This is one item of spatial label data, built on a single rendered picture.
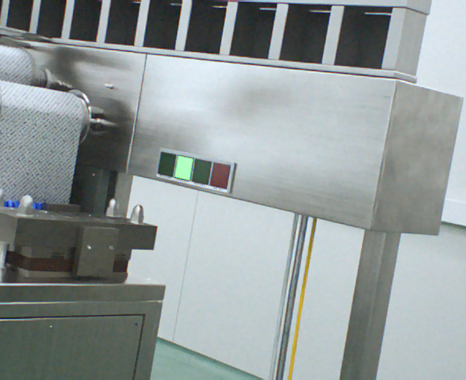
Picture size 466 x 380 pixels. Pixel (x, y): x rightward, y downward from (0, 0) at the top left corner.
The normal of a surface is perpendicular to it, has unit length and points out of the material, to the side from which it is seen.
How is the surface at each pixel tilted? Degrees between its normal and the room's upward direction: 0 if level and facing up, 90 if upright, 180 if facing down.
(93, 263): 90
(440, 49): 90
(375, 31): 90
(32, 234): 90
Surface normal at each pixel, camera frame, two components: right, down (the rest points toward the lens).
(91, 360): 0.70, 0.16
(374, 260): -0.69, -0.08
